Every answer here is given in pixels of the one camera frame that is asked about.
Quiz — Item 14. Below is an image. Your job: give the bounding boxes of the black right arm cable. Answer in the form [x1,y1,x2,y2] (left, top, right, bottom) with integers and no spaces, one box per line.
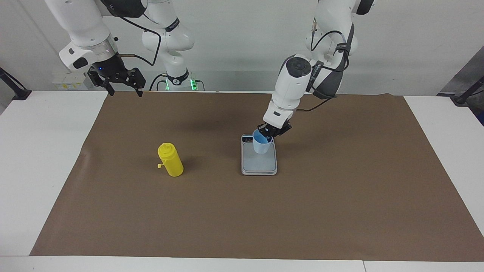
[100,0,163,66]

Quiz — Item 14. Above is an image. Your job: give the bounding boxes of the silver digital kitchen scale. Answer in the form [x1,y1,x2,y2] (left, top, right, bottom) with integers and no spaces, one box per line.
[241,134,278,176]

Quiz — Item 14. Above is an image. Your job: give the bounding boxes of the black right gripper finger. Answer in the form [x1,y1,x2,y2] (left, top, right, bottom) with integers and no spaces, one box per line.
[88,68,115,96]
[127,68,146,97]

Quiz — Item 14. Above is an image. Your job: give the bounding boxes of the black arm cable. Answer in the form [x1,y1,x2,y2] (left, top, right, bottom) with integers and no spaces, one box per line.
[100,0,163,66]
[295,17,358,113]

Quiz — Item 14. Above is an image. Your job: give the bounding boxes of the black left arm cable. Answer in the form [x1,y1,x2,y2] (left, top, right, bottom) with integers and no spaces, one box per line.
[295,17,358,113]

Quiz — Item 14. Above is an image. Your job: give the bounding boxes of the dark grey panel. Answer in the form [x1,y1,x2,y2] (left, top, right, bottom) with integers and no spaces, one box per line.
[437,47,484,97]

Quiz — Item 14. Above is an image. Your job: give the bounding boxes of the black clamp stand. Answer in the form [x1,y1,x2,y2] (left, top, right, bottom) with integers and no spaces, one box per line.
[450,76,484,105]
[0,67,31,100]

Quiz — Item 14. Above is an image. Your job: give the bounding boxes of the brown table mat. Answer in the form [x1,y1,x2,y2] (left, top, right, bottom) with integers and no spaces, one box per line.
[29,91,484,262]

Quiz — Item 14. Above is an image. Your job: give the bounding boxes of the light blue plastic cup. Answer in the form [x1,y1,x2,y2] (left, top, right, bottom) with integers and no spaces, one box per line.
[253,129,273,155]

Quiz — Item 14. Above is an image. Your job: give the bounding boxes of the black base cables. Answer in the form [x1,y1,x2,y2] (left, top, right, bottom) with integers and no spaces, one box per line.
[149,73,169,91]

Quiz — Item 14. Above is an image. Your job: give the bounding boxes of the yellow squeeze bottle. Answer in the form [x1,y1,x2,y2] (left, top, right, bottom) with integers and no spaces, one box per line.
[157,142,184,177]

